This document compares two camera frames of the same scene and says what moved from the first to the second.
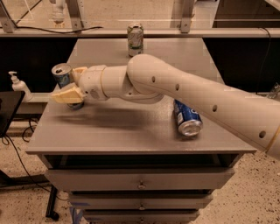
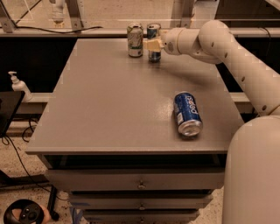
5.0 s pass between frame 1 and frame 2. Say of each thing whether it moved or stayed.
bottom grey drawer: stayed
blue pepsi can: stayed
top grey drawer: stayed
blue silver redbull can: moved
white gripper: moved
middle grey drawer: stayed
